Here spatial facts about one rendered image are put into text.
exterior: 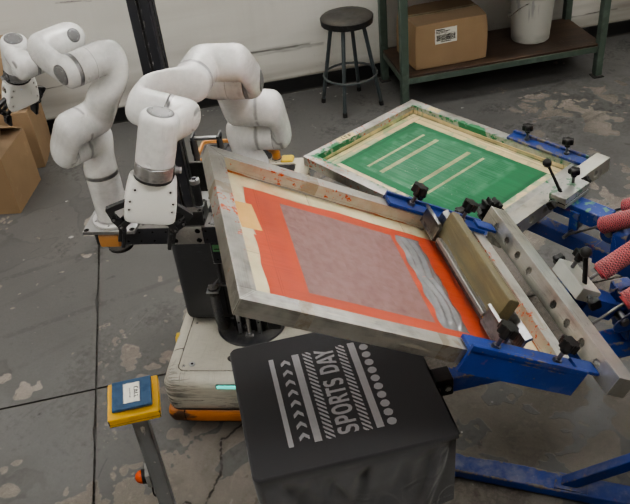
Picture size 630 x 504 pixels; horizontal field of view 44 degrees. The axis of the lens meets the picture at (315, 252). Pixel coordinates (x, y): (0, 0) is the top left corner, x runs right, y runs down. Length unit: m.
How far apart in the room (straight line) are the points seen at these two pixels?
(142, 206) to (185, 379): 1.59
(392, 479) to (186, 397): 1.35
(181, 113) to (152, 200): 0.18
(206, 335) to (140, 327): 0.63
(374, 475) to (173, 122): 0.94
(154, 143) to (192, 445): 1.91
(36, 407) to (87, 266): 0.98
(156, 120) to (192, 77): 0.23
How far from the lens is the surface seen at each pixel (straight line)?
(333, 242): 1.76
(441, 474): 2.00
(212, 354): 3.12
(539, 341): 1.83
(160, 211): 1.56
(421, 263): 1.87
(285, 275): 1.55
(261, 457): 1.86
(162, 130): 1.46
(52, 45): 2.08
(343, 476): 1.87
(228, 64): 1.74
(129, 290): 4.02
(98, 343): 3.76
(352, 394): 1.96
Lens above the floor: 2.38
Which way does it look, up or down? 36 degrees down
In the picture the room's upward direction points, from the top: 6 degrees counter-clockwise
